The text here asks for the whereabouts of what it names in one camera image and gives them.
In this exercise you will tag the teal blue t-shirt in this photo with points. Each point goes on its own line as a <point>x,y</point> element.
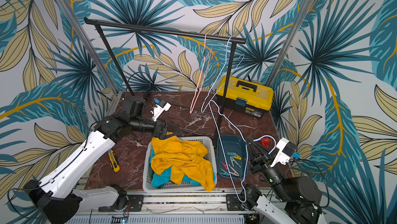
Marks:
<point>182,167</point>

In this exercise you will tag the pale green clothespin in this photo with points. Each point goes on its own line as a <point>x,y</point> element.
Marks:
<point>234,162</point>

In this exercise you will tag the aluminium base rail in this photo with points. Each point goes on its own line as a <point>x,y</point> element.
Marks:
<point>183,205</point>

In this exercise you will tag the turquoise clothespin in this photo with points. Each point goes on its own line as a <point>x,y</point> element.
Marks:
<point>224,173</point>

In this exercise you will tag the white blue wire hanger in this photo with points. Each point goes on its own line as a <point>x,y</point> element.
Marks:
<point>221,72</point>

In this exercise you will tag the red clothespin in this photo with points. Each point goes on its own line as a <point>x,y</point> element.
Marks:
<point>224,166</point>

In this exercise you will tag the yellow black toolbox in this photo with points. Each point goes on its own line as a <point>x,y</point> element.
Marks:
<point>246,97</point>

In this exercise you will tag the mint clothespin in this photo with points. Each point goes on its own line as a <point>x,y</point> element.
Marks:
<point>232,154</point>

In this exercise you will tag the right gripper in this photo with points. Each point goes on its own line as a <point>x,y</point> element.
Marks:
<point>258,160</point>

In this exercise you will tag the yellow clothespin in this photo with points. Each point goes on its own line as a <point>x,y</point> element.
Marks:
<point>237,157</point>

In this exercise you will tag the white plastic basket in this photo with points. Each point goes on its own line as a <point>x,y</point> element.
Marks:
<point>183,187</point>

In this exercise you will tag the black clothes rack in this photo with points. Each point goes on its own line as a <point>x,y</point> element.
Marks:
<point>98,24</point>

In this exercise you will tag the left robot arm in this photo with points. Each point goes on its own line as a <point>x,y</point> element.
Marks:
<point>106,134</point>

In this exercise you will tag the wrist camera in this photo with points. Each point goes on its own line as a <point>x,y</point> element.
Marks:
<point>159,107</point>
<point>287,150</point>

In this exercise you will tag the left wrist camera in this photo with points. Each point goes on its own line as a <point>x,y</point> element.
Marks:
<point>159,107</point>

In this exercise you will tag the dark teal tray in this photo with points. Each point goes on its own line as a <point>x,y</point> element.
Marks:
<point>229,146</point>

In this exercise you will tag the beige clothespin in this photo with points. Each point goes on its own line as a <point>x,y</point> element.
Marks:
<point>233,171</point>

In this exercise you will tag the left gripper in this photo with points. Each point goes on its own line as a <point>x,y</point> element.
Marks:
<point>157,132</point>

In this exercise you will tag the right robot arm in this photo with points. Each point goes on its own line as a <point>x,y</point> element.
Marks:
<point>301,194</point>

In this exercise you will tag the yellow t-shirt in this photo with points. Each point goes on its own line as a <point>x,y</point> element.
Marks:
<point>176,145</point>

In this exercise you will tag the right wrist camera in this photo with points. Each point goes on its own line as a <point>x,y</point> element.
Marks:
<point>287,150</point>

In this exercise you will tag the yellow utility knife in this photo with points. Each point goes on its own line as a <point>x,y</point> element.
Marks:
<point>113,161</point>

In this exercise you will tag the red pipe wrench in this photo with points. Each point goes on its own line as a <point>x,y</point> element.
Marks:
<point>265,141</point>

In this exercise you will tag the pink wire hanger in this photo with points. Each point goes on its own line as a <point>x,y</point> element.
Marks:
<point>203,72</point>

